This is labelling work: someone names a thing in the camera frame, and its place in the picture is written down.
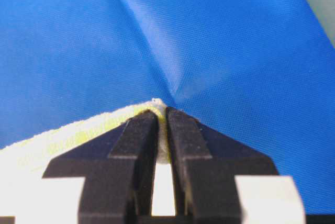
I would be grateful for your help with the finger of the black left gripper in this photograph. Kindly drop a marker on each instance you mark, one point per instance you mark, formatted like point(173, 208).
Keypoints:
point(118, 167)
point(204, 164)

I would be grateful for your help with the yellow white striped towel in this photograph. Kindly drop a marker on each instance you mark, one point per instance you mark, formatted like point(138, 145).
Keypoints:
point(30, 157)

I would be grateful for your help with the blue table cloth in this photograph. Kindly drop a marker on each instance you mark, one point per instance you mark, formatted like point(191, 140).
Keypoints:
point(260, 71)

